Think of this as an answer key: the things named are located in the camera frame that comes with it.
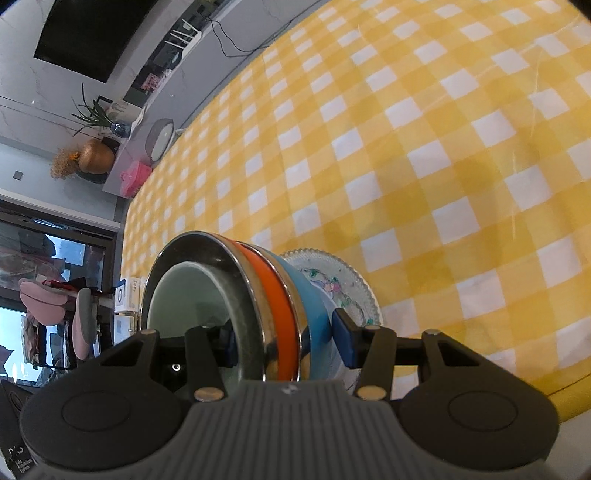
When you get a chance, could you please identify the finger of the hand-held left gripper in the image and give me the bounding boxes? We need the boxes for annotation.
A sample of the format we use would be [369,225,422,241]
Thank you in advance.
[154,345,190,392]

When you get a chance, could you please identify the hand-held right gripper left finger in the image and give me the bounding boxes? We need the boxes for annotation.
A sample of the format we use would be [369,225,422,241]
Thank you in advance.
[99,323,237,401]

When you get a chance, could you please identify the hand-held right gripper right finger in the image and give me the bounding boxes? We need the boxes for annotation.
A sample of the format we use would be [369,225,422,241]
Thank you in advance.
[331,308,492,401]

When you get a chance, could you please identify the blue steel bowl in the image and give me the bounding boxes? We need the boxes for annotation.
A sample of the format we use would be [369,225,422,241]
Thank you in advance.
[263,248,345,383]

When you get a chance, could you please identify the clear glass plate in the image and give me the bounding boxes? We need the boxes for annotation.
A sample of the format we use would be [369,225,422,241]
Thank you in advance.
[281,248,384,398]

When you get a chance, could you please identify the orange steel bowl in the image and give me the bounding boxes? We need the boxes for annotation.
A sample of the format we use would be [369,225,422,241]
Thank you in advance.
[140,231,303,384]

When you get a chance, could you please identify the green ceramic bowl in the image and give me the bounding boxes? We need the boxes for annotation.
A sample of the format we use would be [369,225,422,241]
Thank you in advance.
[147,259,267,400]

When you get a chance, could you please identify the white fruit print plate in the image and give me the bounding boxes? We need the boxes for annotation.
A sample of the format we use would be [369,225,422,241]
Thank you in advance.
[291,258,375,352]

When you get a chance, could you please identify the white and blue box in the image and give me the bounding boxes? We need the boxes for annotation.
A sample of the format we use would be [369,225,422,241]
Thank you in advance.
[115,276,144,311]

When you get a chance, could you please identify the pink and grey chair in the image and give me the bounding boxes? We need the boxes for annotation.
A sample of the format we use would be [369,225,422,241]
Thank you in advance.
[18,277,100,361]

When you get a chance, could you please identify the glass sliding door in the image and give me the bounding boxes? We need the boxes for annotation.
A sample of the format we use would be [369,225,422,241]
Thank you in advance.
[0,203,116,370]

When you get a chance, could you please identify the pink case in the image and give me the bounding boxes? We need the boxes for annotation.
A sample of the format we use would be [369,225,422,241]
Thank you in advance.
[121,161,153,197]

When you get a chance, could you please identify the yellow checked tablecloth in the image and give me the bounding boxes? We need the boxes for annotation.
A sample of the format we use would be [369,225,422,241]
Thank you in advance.
[121,0,591,421]

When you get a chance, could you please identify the grey stool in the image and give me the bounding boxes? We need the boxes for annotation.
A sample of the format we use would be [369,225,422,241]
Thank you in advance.
[145,119,175,162]

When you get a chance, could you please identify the golden vase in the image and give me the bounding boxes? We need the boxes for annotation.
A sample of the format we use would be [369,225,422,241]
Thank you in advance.
[78,138,116,175]

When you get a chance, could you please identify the dried flowers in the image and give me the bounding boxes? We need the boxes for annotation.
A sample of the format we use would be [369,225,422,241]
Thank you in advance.
[50,148,84,180]

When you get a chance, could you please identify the green plant in blue vase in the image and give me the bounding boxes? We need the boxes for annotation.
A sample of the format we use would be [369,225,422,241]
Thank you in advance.
[71,83,132,139]

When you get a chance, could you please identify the white printed container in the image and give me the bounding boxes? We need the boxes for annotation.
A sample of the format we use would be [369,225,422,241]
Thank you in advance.
[106,99,144,125]

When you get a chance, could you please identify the marble television console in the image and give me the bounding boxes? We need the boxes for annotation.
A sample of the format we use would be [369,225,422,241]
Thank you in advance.
[102,0,324,197]

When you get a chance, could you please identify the white router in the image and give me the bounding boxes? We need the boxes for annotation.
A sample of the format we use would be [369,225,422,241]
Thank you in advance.
[164,21,204,49]

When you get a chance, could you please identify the black television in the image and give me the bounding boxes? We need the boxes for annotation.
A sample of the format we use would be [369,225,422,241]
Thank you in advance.
[34,0,232,84]

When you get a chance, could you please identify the black cable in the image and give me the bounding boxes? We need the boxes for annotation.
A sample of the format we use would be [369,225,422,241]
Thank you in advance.
[203,14,287,56]

